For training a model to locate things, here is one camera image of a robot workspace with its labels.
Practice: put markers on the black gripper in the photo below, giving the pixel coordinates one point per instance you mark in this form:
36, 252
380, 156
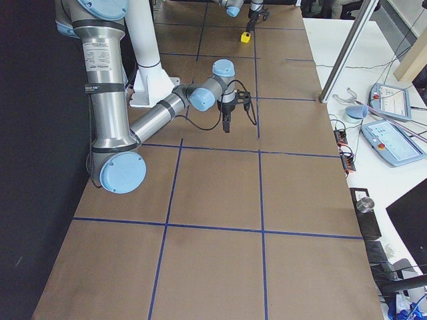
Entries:
225, 109
252, 17

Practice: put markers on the yellow wooden cube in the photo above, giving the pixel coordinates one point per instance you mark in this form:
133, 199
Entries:
245, 37

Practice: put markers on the aluminium frame post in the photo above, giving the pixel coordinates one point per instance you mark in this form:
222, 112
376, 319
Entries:
364, 16

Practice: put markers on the teach pendant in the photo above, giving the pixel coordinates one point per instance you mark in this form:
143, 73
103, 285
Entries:
391, 143
391, 101

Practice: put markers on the black monitor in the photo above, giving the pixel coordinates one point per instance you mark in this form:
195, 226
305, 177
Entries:
408, 216

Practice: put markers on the near teach pendant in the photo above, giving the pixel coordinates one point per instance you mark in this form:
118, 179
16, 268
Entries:
391, 143

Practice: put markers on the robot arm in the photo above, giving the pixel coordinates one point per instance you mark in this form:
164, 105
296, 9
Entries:
233, 8
114, 162

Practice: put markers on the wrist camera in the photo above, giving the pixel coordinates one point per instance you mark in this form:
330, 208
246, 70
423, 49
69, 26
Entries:
264, 14
244, 98

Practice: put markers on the black box under cup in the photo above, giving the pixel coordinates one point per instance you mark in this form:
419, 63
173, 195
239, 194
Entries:
367, 221

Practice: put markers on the far teach pendant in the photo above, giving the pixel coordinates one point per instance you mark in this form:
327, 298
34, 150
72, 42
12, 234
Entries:
391, 101

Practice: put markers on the metal cup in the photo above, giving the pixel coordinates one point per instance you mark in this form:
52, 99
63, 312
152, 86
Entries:
365, 205

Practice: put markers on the power strip with plugs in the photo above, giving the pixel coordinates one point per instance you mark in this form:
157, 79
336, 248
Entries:
340, 137

